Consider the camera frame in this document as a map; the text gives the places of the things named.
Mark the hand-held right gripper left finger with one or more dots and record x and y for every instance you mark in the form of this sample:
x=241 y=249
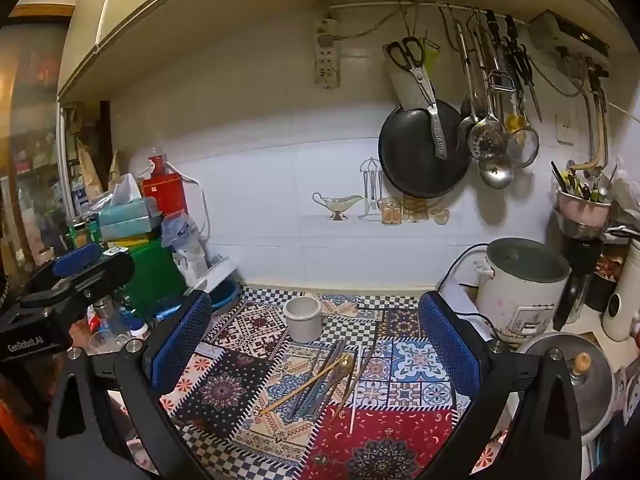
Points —
x=180 y=345

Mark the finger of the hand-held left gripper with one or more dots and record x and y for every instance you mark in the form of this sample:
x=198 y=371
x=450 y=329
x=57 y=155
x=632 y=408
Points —
x=75 y=260
x=95 y=277

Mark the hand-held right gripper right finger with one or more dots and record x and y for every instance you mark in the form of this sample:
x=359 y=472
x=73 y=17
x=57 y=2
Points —
x=447 y=345

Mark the gold spoon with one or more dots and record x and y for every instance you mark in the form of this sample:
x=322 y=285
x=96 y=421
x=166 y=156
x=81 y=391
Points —
x=346 y=360

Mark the white chopstick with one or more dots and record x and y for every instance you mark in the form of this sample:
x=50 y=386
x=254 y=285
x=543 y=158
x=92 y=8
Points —
x=354 y=390

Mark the gold fork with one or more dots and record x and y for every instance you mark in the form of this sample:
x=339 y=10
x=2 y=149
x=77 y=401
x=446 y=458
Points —
x=336 y=394

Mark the white ceramic cup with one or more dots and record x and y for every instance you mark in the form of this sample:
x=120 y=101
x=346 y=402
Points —
x=302 y=327

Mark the black chopstick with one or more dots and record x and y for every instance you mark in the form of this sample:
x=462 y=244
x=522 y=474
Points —
x=330 y=384
x=325 y=377

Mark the tan wooden chopstick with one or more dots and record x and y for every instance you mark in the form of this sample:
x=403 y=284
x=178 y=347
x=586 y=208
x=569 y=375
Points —
x=300 y=389

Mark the maroon chopstick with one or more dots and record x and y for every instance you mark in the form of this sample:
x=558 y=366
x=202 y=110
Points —
x=318 y=379

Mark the teal grey chopstick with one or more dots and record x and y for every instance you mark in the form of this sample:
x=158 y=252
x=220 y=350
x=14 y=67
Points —
x=310 y=381

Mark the person's left forearm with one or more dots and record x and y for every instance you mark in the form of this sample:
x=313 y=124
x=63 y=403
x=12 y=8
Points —
x=15 y=435

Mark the small white square device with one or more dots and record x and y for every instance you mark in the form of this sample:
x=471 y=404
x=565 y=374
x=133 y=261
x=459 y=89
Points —
x=115 y=250

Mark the green box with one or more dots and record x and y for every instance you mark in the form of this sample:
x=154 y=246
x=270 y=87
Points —
x=150 y=275

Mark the clear glass jar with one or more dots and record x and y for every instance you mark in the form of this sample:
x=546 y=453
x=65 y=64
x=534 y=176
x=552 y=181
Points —
x=107 y=337

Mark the patterned patchwork mat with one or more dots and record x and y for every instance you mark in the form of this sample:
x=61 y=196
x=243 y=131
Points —
x=240 y=360

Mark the blue plastic basin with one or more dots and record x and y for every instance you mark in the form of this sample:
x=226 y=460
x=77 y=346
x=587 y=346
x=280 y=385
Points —
x=225 y=297

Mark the teal tissue box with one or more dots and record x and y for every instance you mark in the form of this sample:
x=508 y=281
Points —
x=127 y=212

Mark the white rice cooker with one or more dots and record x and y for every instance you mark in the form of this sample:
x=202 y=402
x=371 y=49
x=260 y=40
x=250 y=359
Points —
x=520 y=300

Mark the clear printed plastic bag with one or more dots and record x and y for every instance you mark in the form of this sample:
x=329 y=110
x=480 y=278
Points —
x=187 y=250

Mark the brown paper bag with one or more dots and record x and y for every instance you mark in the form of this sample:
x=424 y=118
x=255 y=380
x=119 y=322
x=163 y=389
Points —
x=89 y=165

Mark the glass door cabinet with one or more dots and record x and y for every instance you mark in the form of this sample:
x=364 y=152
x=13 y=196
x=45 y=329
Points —
x=35 y=160

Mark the red tin box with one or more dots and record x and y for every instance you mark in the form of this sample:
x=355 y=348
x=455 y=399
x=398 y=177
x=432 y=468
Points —
x=165 y=190

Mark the aluminium pot lid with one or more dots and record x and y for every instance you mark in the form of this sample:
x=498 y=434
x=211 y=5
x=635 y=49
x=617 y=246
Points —
x=560 y=390

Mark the black plastic object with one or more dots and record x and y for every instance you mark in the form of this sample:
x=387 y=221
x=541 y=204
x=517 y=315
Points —
x=580 y=270

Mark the white canister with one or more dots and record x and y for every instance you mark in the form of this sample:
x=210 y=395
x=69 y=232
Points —
x=622 y=300

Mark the steel utensil drainer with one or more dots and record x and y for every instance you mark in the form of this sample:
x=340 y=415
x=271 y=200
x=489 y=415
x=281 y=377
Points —
x=582 y=215

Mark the black frying pan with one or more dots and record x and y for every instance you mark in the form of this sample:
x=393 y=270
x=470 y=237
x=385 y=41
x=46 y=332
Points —
x=410 y=160

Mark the bundle of assorted cutlery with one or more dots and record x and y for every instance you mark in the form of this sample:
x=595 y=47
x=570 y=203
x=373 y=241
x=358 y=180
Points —
x=582 y=185

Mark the steel slotted spoon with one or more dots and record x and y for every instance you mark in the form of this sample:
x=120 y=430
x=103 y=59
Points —
x=486 y=137

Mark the mesh strainer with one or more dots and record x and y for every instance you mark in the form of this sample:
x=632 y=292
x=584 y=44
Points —
x=524 y=145

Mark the small steel ladle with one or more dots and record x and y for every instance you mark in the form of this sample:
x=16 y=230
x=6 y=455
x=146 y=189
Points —
x=466 y=130

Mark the steel cleaver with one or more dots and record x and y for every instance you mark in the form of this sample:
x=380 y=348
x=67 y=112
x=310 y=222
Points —
x=405 y=90

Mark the cream upper cabinet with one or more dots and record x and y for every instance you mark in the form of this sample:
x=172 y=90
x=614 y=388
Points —
x=225 y=10

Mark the white power strip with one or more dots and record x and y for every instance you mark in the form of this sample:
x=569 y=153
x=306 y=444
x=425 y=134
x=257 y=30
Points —
x=327 y=55

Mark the kitchenware wall sticker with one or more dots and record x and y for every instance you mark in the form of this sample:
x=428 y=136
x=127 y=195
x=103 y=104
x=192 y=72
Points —
x=345 y=205

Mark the white wall socket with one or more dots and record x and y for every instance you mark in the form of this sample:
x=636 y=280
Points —
x=565 y=130

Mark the white wall-mounted appliance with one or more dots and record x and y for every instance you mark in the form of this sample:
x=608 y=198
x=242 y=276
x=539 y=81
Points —
x=565 y=32

